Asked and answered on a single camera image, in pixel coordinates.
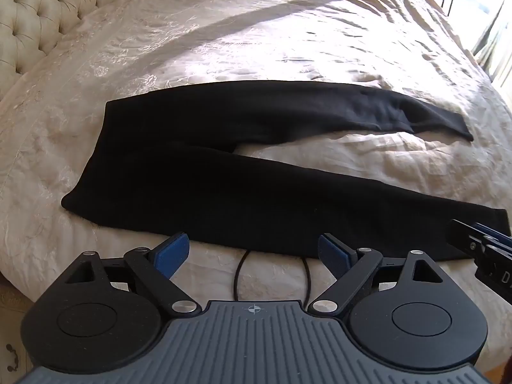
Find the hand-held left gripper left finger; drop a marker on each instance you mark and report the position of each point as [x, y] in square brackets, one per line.
[172, 254]

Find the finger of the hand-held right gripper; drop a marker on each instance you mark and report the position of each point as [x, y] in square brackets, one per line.
[496, 234]
[464, 238]

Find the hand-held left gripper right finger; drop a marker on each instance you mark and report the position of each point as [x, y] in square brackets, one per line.
[332, 252]

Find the black pants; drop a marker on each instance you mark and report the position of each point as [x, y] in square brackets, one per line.
[180, 176]

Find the sheer window curtain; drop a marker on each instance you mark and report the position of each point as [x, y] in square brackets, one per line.
[490, 20]

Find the cream embroidered bedspread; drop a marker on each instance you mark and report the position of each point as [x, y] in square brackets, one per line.
[256, 36]

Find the cream tufted headboard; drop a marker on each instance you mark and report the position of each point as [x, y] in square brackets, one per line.
[40, 20]

